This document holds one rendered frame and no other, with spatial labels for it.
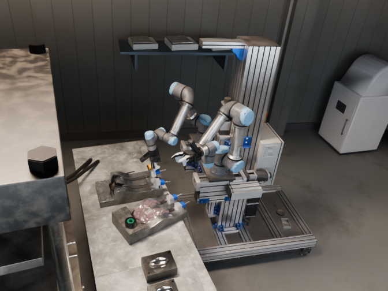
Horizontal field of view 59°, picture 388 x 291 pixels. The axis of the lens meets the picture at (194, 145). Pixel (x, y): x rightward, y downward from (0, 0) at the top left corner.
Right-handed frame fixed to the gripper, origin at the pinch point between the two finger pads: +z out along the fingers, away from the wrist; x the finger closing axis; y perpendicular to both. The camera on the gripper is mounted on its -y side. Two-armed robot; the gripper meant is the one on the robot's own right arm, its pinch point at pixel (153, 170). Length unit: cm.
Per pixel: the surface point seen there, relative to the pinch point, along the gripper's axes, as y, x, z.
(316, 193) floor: 204, 36, 120
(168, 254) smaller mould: -14, -80, 16
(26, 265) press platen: -79, -128, -52
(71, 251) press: -73, -52, 13
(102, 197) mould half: -45.2, -13.0, 3.4
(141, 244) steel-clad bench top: -28, -60, 19
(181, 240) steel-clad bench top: 0, -65, 23
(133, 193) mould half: -21.7, -17.9, 4.8
